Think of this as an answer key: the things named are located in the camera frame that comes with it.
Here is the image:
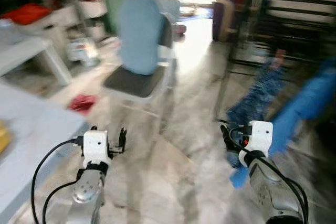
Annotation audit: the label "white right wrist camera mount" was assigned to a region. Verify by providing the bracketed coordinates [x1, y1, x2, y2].
[239, 121, 275, 167]

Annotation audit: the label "light blue cushion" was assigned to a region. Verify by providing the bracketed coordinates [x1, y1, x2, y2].
[118, 0, 166, 76]

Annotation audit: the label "blue plaid shorts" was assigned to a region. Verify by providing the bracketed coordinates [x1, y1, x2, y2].
[226, 51, 287, 167]

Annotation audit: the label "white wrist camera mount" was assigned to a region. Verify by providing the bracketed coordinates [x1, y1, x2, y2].
[239, 121, 275, 167]
[82, 130, 111, 168]

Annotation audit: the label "bright red cloth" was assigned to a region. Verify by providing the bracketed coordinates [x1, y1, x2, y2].
[0, 4, 54, 26]

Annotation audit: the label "blue shirt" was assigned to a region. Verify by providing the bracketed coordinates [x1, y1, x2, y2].
[230, 67, 336, 188]

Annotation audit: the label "black drying rack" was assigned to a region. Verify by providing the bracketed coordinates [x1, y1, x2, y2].
[215, 0, 336, 125]

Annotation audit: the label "plastic wrapped pack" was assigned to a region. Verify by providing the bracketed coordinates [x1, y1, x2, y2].
[68, 39, 101, 68]

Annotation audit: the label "dusky red rag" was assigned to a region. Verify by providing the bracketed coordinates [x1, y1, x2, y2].
[68, 94, 98, 115]

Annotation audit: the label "purple armchair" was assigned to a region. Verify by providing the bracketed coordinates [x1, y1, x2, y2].
[212, 0, 248, 44]

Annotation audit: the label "grey folding chair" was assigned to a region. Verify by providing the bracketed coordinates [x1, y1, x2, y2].
[102, 0, 177, 104]

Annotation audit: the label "green box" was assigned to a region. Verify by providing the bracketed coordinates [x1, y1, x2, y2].
[102, 0, 127, 36]

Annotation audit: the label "low white table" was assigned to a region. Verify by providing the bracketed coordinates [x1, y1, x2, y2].
[0, 22, 75, 86]

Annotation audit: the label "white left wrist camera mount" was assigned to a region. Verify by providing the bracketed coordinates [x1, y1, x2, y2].
[82, 130, 111, 168]

